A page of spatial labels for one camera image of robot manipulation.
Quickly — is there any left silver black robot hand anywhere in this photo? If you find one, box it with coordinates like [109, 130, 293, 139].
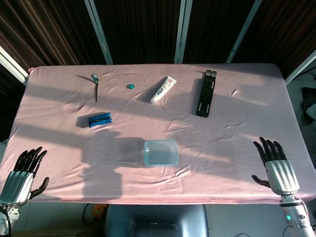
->
[0, 147, 50, 207]

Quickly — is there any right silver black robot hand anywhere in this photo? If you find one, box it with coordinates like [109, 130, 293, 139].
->
[251, 136, 300, 196]

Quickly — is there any clear plastic food container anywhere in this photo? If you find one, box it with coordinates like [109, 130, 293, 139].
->
[144, 140, 178, 166]

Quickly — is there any clear lid with blue rim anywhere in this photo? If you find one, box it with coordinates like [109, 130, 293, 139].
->
[143, 139, 179, 167]

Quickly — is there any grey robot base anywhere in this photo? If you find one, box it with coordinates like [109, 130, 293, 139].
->
[105, 204, 210, 237]

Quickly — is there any pink tablecloth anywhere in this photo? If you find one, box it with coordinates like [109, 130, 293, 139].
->
[0, 63, 316, 205]

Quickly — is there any orange device under table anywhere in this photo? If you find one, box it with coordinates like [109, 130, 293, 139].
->
[95, 203, 109, 220]

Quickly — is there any blue snack packet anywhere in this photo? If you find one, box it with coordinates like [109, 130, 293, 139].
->
[88, 112, 112, 128]

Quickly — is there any black folding stand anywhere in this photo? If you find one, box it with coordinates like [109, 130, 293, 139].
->
[196, 70, 218, 119]

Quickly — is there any metal spoon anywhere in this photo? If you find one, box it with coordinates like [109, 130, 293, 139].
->
[90, 73, 100, 103]

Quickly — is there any white toothpaste tube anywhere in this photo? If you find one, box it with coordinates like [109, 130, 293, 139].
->
[151, 76, 177, 104]

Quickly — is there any dark brown pleated curtain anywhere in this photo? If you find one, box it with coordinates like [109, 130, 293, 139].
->
[0, 0, 316, 143]

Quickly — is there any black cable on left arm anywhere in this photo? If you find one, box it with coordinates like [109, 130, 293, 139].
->
[0, 206, 12, 237]

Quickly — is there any white window frame post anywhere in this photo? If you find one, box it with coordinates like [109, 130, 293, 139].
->
[226, 0, 263, 64]
[284, 48, 316, 85]
[83, 0, 114, 65]
[0, 45, 29, 86]
[174, 0, 194, 64]

